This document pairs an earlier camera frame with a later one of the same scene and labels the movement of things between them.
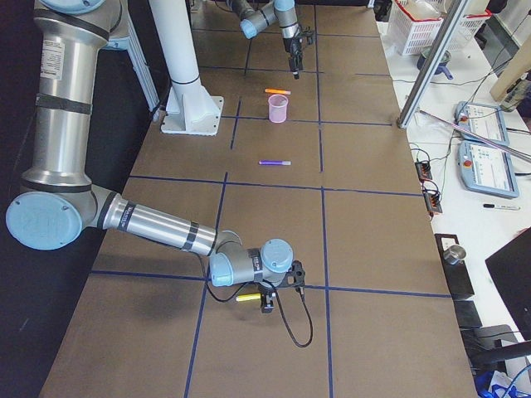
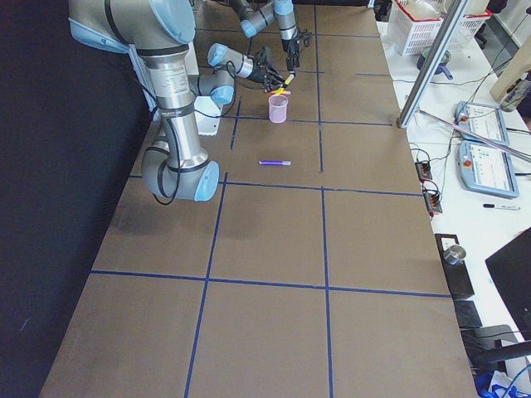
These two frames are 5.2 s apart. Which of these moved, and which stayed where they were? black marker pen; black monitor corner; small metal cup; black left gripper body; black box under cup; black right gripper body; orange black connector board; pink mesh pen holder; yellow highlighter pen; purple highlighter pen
Moved: yellow highlighter pen; black right gripper body
Stayed: black left gripper body; black monitor corner; orange black connector board; black box under cup; black marker pen; purple highlighter pen; small metal cup; pink mesh pen holder
